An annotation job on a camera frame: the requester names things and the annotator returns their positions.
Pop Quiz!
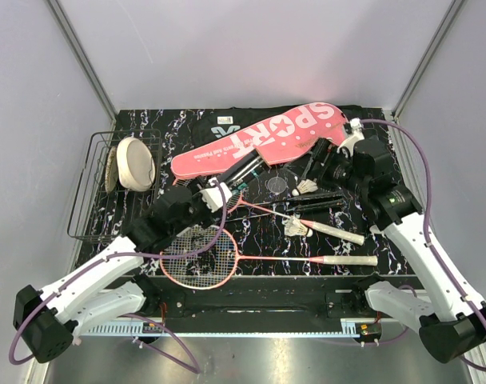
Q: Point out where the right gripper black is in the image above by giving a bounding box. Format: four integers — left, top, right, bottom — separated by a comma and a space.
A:
285, 136, 369, 196

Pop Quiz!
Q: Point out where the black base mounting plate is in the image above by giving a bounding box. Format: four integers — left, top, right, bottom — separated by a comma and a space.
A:
157, 289, 378, 318

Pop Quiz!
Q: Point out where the white shuttlecock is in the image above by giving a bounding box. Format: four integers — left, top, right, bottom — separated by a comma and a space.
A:
292, 179, 318, 197
284, 216, 313, 237

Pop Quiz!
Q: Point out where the black racket bag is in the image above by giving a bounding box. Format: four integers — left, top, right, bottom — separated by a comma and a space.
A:
191, 104, 366, 141

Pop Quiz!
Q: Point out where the black racket upper handle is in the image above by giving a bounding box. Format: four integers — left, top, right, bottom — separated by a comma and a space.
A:
289, 191, 344, 201

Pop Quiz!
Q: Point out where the clear plastic tube lid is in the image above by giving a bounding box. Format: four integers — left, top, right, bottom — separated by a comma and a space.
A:
266, 176, 288, 194

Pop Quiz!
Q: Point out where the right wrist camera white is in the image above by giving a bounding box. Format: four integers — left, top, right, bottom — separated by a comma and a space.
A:
337, 118, 365, 158

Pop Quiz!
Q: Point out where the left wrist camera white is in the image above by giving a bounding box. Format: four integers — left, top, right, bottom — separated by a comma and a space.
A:
200, 182, 232, 212

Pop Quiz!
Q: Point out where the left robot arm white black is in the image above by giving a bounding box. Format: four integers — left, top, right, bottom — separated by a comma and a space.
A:
8, 179, 232, 366

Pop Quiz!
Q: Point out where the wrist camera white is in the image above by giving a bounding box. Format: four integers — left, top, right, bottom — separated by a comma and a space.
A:
200, 182, 232, 212
337, 118, 365, 158

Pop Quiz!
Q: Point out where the pink racket cover bag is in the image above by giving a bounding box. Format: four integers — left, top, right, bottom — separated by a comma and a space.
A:
171, 102, 349, 179

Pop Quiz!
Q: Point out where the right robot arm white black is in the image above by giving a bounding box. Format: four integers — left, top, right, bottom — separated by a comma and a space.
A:
307, 138, 486, 363

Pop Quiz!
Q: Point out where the lower pink badminton racket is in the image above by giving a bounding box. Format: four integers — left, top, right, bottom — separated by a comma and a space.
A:
159, 226, 378, 290

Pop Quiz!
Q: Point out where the black wire basket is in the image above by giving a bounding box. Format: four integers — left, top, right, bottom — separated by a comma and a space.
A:
66, 129, 162, 243

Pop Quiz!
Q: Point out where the black teal shuttlecock tube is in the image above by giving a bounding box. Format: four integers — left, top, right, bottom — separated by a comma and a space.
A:
189, 150, 270, 197

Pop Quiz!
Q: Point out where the pink badminton racket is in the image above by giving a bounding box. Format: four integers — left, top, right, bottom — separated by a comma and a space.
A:
159, 226, 378, 290
226, 194, 365, 246

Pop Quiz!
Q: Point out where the upper pink badminton racket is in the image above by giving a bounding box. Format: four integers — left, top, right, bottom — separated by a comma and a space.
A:
226, 194, 365, 246

